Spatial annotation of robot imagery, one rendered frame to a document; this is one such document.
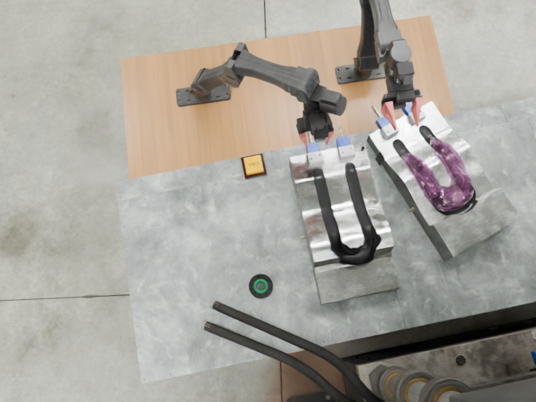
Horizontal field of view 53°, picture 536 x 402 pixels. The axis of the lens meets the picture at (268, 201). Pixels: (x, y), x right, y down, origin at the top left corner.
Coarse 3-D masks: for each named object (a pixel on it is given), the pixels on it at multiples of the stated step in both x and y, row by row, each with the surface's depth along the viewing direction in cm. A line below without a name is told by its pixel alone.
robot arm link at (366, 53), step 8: (360, 0) 171; (368, 8) 170; (368, 16) 172; (368, 24) 174; (368, 32) 176; (360, 40) 182; (368, 40) 178; (360, 48) 182; (368, 48) 180; (360, 56) 183; (368, 56) 182; (360, 64) 185; (368, 64) 184; (376, 64) 184
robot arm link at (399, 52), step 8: (400, 40) 146; (376, 48) 156; (392, 48) 145; (400, 48) 145; (408, 48) 145; (376, 56) 157; (384, 56) 153; (392, 56) 145; (400, 56) 145; (408, 56) 145; (392, 64) 147
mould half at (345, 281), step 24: (360, 144) 182; (312, 168) 180; (336, 168) 180; (360, 168) 180; (312, 192) 179; (336, 192) 178; (312, 216) 176; (336, 216) 175; (384, 216) 173; (312, 240) 170; (360, 240) 169; (384, 240) 169; (312, 264) 178; (336, 264) 174; (384, 264) 174; (336, 288) 173; (360, 288) 172; (384, 288) 172
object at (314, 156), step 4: (308, 132) 183; (308, 136) 183; (312, 140) 182; (308, 144) 181; (312, 144) 181; (316, 144) 181; (308, 148) 181; (312, 148) 181; (316, 148) 180; (308, 152) 180; (312, 152) 179; (316, 152) 179; (320, 152) 179; (308, 156) 179; (312, 156) 178; (316, 156) 178; (320, 156) 178; (308, 160) 180; (312, 160) 178; (316, 160) 178; (320, 160) 178; (312, 164) 180; (316, 164) 181
